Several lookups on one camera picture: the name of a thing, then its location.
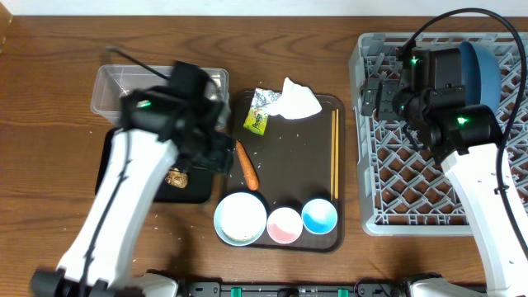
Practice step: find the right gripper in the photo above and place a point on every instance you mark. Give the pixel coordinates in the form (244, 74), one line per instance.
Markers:
(388, 89)

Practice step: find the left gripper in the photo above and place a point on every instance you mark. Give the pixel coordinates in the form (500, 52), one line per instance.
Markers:
(222, 156)

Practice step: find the brown food scrap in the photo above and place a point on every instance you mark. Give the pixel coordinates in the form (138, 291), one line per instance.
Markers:
(176, 178)

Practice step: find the orange carrot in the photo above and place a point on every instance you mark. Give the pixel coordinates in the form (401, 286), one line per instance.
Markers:
(249, 173)

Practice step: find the blue plate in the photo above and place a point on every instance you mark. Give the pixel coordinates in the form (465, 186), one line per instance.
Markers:
(480, 76)

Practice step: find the pink cup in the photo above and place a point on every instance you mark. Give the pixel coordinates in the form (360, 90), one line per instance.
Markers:
(284, 225)

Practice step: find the light blue cup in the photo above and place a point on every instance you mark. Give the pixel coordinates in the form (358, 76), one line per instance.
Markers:
(319, 216)

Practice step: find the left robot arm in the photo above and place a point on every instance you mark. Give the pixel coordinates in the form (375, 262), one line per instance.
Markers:
(160, 126)

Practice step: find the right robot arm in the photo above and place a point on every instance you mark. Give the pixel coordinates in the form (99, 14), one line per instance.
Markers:
(442, 138)

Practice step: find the grey dishwasher rack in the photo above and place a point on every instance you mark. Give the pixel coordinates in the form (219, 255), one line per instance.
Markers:
(402, 191)

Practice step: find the black tray bin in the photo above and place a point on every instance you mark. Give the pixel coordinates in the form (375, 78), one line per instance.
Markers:
(197, 190)

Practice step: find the right wooden chopstick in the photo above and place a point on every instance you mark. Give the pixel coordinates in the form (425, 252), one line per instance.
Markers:
(336, 194)

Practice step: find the wooden chopstick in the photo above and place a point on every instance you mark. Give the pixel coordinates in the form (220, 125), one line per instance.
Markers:
(336, 194)
(332, 155)

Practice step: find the left wooden chopstick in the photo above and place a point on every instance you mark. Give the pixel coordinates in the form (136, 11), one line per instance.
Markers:
(332, 155)

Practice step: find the bowl of rice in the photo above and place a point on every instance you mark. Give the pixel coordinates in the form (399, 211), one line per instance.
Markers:
(240, 219)

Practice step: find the yellow snack wrapper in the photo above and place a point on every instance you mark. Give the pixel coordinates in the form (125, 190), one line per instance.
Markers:
(257, 116)

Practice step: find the white crumpled napkin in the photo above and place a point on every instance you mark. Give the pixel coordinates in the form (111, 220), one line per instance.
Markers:
(295, 102)

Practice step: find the brown serving tray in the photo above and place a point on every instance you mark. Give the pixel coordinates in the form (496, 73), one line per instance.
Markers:
(292, 160)

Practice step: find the clear plastic bin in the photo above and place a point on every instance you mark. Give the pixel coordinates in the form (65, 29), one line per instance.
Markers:
(117, 80)

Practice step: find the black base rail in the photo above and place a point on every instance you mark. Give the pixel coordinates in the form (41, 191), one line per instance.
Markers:
(288, 290)

